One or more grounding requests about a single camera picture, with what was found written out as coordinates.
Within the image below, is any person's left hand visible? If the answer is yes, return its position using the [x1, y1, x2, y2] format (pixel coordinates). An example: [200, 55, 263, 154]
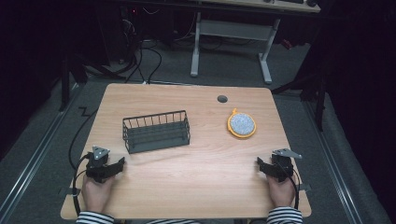
[81, 175, 116, 214]

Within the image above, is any metal floor rail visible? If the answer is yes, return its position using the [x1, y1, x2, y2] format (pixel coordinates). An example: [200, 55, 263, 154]
[303, 101, 365, 224]
[0, 83, 82, 223]

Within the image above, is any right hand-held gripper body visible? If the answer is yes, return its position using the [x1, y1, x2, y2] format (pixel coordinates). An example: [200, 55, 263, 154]
[271, 147, 303, 183]

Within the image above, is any person's right hand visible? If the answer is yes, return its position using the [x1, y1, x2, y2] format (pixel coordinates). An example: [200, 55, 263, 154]
[265, 174, 297, 208]

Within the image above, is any white-legged wooden desk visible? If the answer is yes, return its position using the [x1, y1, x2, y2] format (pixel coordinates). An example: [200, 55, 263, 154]
[189, 0, 322, 85]

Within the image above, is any black metal stand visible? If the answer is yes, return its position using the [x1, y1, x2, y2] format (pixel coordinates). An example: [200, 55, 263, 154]
[57, 52, 125, 113]
[270, 55, 330, 133]

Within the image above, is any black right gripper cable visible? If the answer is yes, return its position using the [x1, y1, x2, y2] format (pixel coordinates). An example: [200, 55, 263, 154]
[277, 161, 303, 210]

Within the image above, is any person's striped shirt torso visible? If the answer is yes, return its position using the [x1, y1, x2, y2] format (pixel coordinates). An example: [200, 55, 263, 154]
[145, 218, 201, 224]

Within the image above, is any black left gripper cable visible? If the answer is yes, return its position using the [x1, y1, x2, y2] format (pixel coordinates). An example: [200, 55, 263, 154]
[67, 107, 99, 217]

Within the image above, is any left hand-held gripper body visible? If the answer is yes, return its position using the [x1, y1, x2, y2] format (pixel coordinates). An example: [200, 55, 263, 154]
[85, 146, 111, 184]

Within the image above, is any black floor cables bundle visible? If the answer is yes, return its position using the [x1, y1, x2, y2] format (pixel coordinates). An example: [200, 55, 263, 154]
[120, 6, 200, 85]

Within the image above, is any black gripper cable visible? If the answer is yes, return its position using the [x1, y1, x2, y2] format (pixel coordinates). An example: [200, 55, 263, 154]
[277, 161, 303, 210]
[67, 107, 99, 217]

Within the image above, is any dark grey wire basket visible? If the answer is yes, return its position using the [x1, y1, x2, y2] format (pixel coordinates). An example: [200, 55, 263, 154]
[121, 109, 191, 155]

